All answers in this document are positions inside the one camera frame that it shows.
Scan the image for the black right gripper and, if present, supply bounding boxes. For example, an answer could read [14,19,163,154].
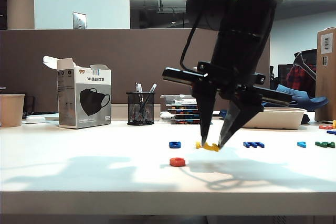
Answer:
[162,31,292,148]

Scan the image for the yellow letter u magnet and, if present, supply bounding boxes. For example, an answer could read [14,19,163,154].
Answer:
[201,142,220,153]

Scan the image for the brown paper cup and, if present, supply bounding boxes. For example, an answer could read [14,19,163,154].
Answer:
[0,94,26,128]

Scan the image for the beige pulp food tray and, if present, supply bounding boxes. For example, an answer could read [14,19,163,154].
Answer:
[241,107,308,130]

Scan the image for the black gel pen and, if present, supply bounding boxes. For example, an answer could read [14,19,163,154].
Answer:
[135,82,146,114]
[140,83,158,113]

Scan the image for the black computer monitor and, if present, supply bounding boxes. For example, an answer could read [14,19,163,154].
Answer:
[278,63,295,88]

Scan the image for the black mesh pen holder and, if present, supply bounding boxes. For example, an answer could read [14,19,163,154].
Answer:
[126,92,155,126]

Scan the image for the red plaid jacket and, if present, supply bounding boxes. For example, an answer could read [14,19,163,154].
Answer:
[286,63,317,98]

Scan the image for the black office chair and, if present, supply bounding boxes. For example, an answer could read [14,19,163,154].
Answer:
[293,48,318,80]

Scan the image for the brown desk divider panel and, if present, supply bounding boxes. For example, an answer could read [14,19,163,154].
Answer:
[0,27,271,116]

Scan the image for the brown cardboard box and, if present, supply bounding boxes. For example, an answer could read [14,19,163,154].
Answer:
[314,27,336,122]

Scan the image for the white grey face mask box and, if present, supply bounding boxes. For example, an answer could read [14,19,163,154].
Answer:
[43,56,112,130]

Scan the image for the white earbuds case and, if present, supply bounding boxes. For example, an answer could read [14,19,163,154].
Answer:
[26,115,47,124]

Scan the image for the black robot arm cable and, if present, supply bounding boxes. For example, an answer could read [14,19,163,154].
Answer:
[180,0,220,73]

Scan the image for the metal wall switch plate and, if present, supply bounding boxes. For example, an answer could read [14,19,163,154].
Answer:
[72,12,88,30]

